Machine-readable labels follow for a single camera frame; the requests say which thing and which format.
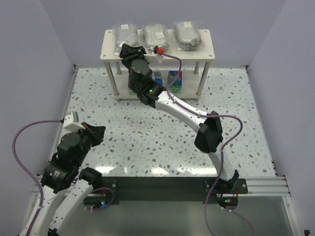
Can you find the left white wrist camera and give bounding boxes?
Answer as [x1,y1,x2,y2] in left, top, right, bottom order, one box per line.
[63,111,84,132]

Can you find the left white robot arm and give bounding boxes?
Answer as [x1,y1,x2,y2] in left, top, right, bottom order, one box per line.
[16,118,106,236]

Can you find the silver scourer pack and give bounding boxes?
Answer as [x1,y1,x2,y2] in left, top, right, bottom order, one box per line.
[142,24,171,51]
[173,21,202,51]
[112,23,139,55]

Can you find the aluminium frame rail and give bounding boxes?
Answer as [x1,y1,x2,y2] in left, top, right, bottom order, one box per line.
[36,168,290,196]

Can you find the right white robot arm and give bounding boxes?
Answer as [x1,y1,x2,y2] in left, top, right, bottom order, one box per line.
[119,44,239,189]

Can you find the white two-tier shelf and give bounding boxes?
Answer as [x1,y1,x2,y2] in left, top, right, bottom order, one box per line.
[100,29,215,101]

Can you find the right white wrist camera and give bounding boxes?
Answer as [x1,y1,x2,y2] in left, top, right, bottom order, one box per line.
[145,47,165,64]

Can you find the green sponge pack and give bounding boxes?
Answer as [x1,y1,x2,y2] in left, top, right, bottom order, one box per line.
[167,71,182,93]
[127,88,137,96]
[154,71,163,85]

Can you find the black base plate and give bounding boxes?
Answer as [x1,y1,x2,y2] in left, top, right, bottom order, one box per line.
[101,177,249,209]

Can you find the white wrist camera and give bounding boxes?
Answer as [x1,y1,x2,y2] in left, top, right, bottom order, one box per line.
[145,47,165,64]
[63,111,84,132]

